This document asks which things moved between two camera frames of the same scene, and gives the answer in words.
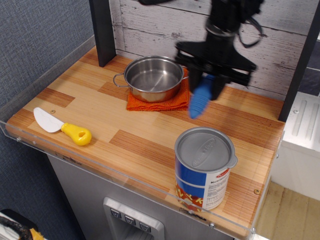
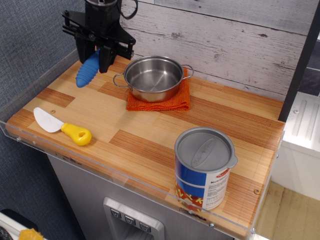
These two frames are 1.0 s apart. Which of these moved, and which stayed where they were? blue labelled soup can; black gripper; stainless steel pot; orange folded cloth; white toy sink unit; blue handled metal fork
Moved: black gripper; blue handled metal fork
Stayed: orange folded cloth; blue labelled soup can; white toy sink unit; stainless steel pot
